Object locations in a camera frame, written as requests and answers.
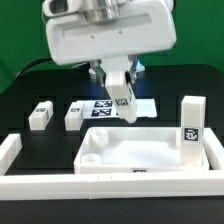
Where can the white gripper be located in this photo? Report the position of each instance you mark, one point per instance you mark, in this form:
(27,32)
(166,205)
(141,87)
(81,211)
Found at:
(110,34)

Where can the white desk tabletop tray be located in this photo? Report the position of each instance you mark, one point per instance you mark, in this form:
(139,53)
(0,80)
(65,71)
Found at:
(132,149)

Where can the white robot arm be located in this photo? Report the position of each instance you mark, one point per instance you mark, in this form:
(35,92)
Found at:
(108,34)

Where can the white U-shaped fence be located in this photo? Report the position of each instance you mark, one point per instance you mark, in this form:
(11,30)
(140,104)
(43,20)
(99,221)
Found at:
(112,185)

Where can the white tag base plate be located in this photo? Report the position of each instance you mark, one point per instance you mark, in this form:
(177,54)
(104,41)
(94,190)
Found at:
(106,109)

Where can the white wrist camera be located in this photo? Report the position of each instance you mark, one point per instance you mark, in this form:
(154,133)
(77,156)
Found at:
(55,8)

